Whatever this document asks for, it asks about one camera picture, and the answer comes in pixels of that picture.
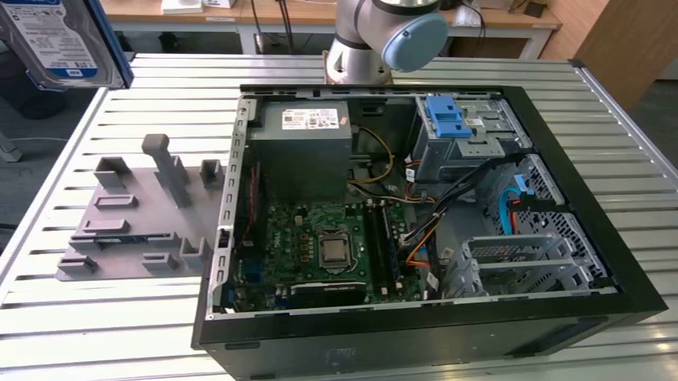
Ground black wire bundle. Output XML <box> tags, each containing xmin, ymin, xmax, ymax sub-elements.
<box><xmin>405</xmin><ymin>156</ymin><xmax>522</xmax><ymax>248</ymax></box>

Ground black graphics card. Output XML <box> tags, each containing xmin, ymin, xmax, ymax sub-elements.
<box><xmin>287</xmin><ymin>279</ymin><xmax>368</xmax><ymax>309</ymax></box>

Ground wooden cabinet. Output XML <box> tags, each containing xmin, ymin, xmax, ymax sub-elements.
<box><xmin>539</xmin><ymin>0</ymin><xmax>678</xmax><ymax>113</ymax></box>

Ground wooden desk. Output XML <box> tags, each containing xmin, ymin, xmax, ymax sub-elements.
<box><xmin>100</xmin><ymin>0</ymin><xmax>563</xmax><ymax>56</ymax></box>

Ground black power wire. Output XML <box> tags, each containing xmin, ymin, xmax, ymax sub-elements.
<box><xmin>507</xmin><ymin>193</ymin><xmax>568</xmax><ymax>214</ymax></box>

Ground RAM stick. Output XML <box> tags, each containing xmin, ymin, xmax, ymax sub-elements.
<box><xmin>377</xmin><ymin>200</ymin><xmax>404</xmax><ymax>289</ymax></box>
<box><xmin>93</xmin><ymin>235</ymin><xmax>153</xmax><ymax>244</ymax></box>

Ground green motherboard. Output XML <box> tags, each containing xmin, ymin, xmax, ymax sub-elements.
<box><xmin>232</xmin><ymin>200</ymin><xmax>428</xmax><ymax>311</ymax></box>

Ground large white box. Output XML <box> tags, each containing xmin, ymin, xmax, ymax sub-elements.
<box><xmin>160</xmin><ymin>0</ymin><xmax>205</xmax><ymax>16</ymax></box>

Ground blue data wire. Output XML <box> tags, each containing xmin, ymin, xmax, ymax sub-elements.
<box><xmin>495</xmin><ymin>173</ymin><xmax>531</xmax><ymax>240</ymax></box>

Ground yellow wires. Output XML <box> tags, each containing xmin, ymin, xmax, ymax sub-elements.
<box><xmin>347</xmin><ymin>125</ymin><xmax>397</xmax><ymax>186</ymax></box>

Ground CPU socket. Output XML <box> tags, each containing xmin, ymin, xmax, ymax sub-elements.
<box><xmin>313</xmin><ymin>226</ymin><xmax>356</xmax><ymax>275</ymax></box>

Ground grey stand foot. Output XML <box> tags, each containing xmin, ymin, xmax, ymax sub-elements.
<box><xmin>0</xmin><ymin>130</ymin><xmax>25</xmax><ymax>164</ymax></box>

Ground hard disk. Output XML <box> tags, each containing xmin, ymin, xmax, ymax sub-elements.
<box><xmin>0</xmin><ymin>0</ymin><xmax>135</xmax><ymax>91</ymax></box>

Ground grey parts rack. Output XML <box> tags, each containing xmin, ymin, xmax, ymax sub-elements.
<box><xmin>54</xmin><ymin>133</ymin><xmax>229</xmax><ymax>283</ymax></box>

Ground grey white wire bundle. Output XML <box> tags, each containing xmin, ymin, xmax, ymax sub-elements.
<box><xmin>347</xmin><ymin>180</ymin><xmax>440</xmax><ymax>204</ymax></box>

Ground grey metal drive cage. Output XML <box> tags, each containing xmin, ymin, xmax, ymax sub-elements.
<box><xmin>411</xmin><ymin>96</ymin><xmax>532</xmax><ymax>184</ymax></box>

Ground thin red wire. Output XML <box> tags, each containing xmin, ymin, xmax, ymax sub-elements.
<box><xmin>237</xmin><ymin>164</ymin><xmax>261</xmax><ymax>246</ymax></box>

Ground blue plastic drive latch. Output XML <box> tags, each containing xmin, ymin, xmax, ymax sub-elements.
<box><xmin>424</xmin><ymin>96</ymin><xmax>474</xmax><ymax>140</ymax></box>

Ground black mesh bin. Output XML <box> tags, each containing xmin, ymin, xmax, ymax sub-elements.
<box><xmin>0</xmin><ymin>89</ymin><xmax>70</xmax><ymax>121</ymax></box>

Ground grey disk bay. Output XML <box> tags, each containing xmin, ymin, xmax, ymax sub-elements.
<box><xmin>444</xmin><ymin>233</ymin><xmax>608</xmax><ymax>299</ymax></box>

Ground dark box on desk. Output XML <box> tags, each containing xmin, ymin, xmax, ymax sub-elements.
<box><xmin>507</xmin><ymin>0</ymin><xmax>547</xmax><ymax>19</ymax></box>

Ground orange wires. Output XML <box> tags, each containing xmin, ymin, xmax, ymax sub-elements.
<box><xmin>404</xmin><ymin>233</ymin><xmax>444</xmax><ymax>273</ymax></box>

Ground grey power supply unit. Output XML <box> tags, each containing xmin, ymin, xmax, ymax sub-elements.
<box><xmin>247</xmin><ymin>98</ymin><xmax>355</xmax><ymax>204</ymax></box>

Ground black open PC case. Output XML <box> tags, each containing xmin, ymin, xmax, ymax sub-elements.
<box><xmin>189</xmin><ymin>83</ymin><xmax>670</xmax><ymax>381</ymax></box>

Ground silver CPU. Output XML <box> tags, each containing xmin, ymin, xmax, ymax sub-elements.
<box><xmin>319</xmin><ymin>237</ymin><xmax>349</xmax><ymax>264</ymax></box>

